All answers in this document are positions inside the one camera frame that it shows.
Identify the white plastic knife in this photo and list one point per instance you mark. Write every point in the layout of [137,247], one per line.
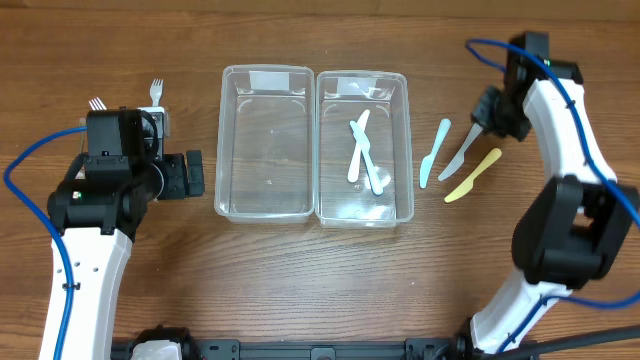
[354,167]

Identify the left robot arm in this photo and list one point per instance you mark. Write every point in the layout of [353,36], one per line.
[91,250]

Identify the pale grey-blue plastic knife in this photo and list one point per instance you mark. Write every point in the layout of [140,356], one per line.
[458,159]

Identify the mint green plastic knife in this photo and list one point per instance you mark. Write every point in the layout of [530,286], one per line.
[428,161]

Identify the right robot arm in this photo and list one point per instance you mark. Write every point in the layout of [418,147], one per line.
[574,229]

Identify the white rounded plastic fork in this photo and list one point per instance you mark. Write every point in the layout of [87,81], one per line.
[156,91]

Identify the clear right plastic container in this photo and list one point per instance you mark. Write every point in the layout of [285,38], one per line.
[342,96]

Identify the white flat plastic fork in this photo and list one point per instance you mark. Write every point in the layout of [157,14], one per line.
[96,104]

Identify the yellow plastic knife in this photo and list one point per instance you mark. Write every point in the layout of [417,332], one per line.
[467,184]

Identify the clear left plastic container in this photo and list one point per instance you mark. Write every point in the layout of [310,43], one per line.
[264,167]

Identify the light blue plastic knife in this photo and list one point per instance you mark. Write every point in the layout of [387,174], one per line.
[365,145]

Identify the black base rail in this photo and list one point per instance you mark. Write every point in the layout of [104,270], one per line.
[458,347]

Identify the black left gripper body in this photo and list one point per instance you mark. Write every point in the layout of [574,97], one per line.
[194,173]

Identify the clear plastic container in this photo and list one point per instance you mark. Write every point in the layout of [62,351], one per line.
[342,96]
[264,167]

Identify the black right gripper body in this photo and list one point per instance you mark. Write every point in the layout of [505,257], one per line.
[488,110]

